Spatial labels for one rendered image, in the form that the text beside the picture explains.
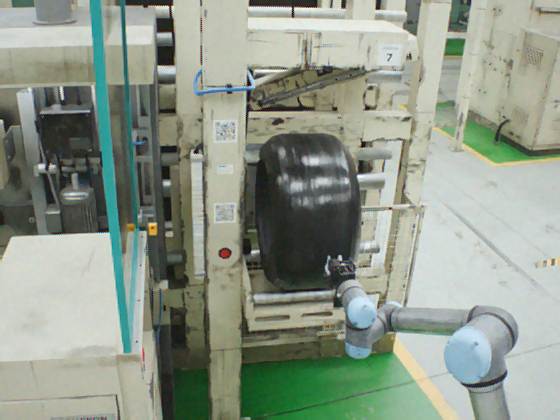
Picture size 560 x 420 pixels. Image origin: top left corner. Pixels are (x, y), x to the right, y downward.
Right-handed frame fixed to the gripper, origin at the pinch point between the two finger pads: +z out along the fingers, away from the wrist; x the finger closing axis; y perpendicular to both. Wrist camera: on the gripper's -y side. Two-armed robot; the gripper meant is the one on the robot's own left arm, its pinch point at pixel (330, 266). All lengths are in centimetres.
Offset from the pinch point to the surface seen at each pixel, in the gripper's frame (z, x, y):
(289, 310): 13.6, 10.2, -23.8
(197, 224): 20.5, 41.7, 8.1
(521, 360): 71, -137, -104
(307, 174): 8.6, 7.1, 28.6
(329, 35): 39, -6, 70
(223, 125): 15, 33, 43
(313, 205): 2.7, 6.2, 20.3
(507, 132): 394, -311, -53
